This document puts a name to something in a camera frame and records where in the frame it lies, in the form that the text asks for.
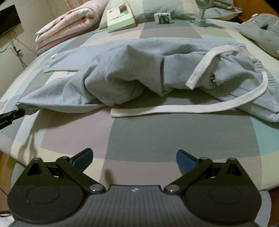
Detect grey cat cushion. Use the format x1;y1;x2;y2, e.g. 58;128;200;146
237;13;279;58

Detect grey white pillow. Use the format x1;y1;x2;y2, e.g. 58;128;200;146
99;0;199;30

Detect green white book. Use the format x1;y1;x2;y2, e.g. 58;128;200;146
106;1;136;33

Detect green desk fan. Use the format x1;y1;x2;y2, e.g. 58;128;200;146
194;0;214;27

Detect wooden headboard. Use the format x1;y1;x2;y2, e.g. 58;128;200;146
234;0;278;17

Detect small green white box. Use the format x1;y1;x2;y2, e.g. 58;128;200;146
154;12;172;24

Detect black television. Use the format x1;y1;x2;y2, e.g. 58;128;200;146
0;5;21;36

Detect grey blue sweatpants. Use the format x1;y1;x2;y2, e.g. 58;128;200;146
17;37;278;122

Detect patchwork bed sheet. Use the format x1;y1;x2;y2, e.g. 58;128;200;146
1;20;278;190

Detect pink folded quilt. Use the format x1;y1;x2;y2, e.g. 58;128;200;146
35;1;108;50

